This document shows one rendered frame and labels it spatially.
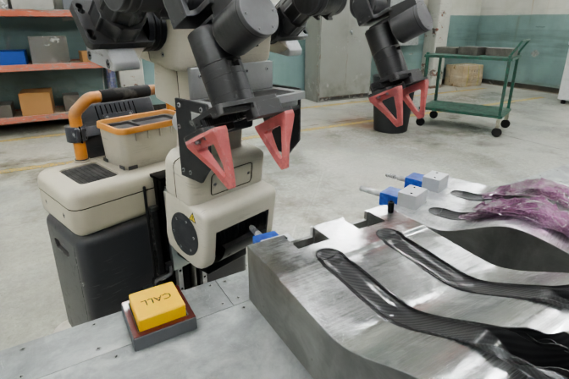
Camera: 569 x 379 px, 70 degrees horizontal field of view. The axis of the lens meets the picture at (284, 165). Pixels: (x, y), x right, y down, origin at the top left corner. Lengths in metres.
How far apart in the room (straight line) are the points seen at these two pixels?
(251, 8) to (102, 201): 0.72
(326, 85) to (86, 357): 6.01
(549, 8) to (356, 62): 3.59
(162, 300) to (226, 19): 0.36
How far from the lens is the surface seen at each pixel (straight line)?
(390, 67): 0.85
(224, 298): 0.63
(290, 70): 6.62
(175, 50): 0.81
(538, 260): 0.70
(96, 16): 0.75
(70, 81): 5.81
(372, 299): 0.51
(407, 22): 0.83
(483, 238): 0.71
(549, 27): 8.67
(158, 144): 1.17
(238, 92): 0.52
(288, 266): 0.53
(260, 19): 0.49
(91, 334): 0.62
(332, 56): 6.40
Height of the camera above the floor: 1.18
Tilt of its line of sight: 20 degrees down
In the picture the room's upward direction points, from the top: straight up
